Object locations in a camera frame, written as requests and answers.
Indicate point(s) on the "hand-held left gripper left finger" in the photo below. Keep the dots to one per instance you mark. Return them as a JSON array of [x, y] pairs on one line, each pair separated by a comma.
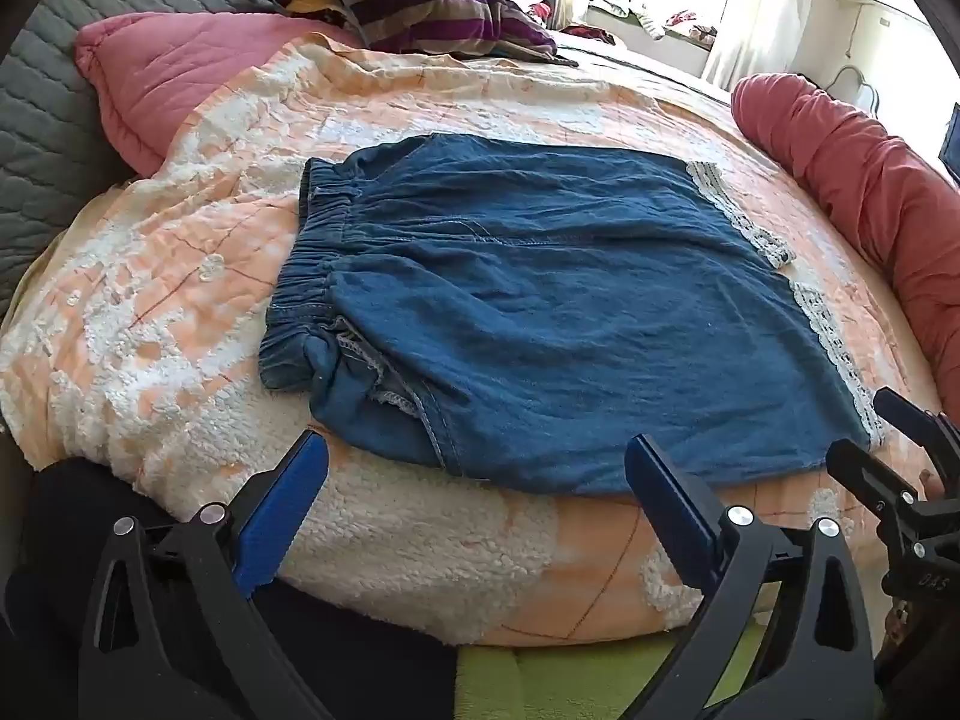
[[281, 510]]

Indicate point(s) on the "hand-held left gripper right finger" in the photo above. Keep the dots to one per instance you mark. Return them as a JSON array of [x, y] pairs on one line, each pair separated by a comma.
[[671, 502]]

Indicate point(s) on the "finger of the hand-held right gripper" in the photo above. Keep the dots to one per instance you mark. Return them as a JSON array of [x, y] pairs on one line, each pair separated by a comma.
[[919, 427], [870, 476]]

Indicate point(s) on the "dark cloth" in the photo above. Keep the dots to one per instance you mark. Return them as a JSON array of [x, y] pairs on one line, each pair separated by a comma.
[[360, 660]]

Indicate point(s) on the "green mat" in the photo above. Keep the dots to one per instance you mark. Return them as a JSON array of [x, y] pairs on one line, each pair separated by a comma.
[[562, 682]]

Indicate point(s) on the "orange and white fleece blanket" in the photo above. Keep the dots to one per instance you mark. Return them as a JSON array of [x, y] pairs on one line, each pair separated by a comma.
[[187, 315]]

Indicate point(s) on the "red rolled duvet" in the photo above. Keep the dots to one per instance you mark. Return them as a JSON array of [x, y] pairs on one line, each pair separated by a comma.
[[885, 195]]

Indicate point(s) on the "black monitor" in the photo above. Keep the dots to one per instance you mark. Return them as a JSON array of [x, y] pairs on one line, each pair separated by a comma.
[[952, 142]]

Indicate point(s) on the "grey quilted headboard cover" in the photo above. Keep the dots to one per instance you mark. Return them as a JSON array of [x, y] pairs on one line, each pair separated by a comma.
[[75, 135]]

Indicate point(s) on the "cream curtain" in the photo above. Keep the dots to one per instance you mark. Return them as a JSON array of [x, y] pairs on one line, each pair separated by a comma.
[[757, 15]]

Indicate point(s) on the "pink quilted pillow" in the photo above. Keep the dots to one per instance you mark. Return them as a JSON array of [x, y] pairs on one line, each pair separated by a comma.
[[165, 67]]

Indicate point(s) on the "dark red garment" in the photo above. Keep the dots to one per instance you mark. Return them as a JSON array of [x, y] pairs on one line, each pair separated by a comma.
[[589, 33]]

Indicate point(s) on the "clothes on window sill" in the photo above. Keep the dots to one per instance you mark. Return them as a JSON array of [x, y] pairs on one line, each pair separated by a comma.
[[660, 22]]

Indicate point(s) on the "purple striped pillow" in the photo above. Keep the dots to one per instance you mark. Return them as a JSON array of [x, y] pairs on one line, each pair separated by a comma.
[[420, 7]]

